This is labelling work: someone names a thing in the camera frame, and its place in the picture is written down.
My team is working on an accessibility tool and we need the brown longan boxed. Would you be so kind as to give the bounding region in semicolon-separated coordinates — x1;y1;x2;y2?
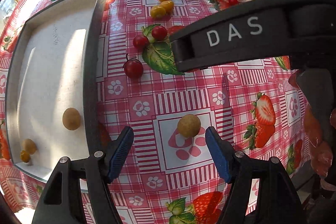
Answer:
22;139;37;155
62;107;81;131

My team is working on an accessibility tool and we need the red cherry tomato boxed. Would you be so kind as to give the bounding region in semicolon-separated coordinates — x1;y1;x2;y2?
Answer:
151;26;167;41
228;0;240;6
123;54;143;79
133;35;149;50

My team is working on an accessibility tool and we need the red cherry tomato by bowl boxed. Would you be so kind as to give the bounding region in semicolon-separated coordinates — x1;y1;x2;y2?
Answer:
228;0;240;6

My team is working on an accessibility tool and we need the grey rectangular tray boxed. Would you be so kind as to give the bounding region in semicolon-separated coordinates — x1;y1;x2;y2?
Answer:
5;0;106;182

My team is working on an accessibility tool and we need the brown longan fruit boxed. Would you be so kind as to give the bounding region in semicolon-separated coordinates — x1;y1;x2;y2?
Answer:
177;114;201;138

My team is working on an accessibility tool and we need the strawberry pattern tablecloth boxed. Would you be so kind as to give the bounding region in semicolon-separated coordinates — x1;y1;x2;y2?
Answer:
1;0;309;223

